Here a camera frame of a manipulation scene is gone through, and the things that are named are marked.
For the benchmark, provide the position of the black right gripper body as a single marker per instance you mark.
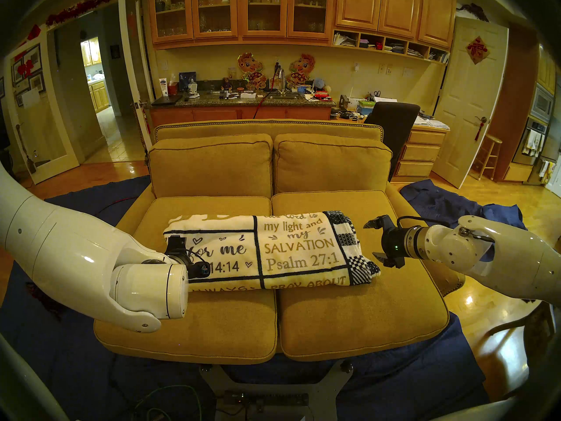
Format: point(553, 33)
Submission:
point(394, 244)

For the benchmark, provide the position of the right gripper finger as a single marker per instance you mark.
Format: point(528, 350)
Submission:
point(390, 260)
point(378, 222)

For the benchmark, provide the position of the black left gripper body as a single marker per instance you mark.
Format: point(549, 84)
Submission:
point(177, 249)

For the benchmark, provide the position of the printed scripture fleece blanket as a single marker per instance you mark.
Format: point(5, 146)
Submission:
point(285, 249)

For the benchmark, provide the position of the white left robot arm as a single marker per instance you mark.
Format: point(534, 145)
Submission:
point(79, 258)

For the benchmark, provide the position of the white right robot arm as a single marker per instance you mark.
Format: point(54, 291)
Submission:
point(504, 258)

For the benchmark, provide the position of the mustard sofa seat cushion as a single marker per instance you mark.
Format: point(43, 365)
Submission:
point(372, 319)
point(219, 319)

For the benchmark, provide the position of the crumpled navy cloth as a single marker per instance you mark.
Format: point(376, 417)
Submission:
point(438, 201)

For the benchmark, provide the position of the mustard sofa back cushion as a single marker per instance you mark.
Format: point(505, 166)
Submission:
point(206, 165)
point(333, 161)

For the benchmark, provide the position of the wooden desk with drawers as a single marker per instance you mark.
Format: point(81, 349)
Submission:
point(420, 155)

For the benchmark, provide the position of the dark office chair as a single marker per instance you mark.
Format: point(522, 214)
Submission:
point(390, 122)

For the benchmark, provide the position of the large navy floor cloth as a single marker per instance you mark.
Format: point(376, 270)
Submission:
point(394, 380)

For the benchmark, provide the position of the mustard fabric loveseat sofa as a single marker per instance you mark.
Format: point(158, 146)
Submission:
point(197, 128)

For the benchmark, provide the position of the granite top counter cabinet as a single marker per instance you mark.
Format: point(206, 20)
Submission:
point(219, 114)

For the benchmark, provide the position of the wooden stool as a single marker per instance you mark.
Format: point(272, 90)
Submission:
point(493, 140)

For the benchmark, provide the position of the small red box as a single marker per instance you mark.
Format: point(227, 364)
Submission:
point(173, 89)

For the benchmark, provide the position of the white panel door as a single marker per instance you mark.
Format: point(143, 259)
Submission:
point(464, 87)

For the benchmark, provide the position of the white lotion bottle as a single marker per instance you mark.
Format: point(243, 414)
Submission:
point(164, 87)

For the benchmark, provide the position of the white hanging towel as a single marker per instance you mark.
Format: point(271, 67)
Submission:
point(546, 171)
point(532, 141)

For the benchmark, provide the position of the chrome sink faucet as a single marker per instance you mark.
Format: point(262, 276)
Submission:
point(281, 80)

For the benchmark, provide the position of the white glass french door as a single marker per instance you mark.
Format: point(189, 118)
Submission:
point(44, 139)

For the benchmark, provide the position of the black power strip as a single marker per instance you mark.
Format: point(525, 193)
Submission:
point(271, 399)

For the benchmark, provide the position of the wooden cubby shelf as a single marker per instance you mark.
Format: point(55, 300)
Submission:
point(396, 45)

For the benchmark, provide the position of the red diamond door ornament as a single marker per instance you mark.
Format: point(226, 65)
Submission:
point(477, 50)

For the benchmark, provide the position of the red garland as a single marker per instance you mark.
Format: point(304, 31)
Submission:
point(83, 5)

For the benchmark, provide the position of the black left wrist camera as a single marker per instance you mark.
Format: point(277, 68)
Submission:
point(200, 269)

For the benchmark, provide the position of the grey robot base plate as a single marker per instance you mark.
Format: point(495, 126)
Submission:
point(324, 394)

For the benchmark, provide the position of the dark standing picture frame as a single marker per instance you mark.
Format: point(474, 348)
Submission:
point(187, 80)

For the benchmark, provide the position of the cartoon pig wall decoration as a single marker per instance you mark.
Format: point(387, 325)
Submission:
point(302, 67)
point(250, 67)

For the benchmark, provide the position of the steel wall oven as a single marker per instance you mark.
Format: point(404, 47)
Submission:
point(542, 103)

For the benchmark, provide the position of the wooden wall cabinets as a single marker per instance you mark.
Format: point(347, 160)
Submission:
point(359, 8)

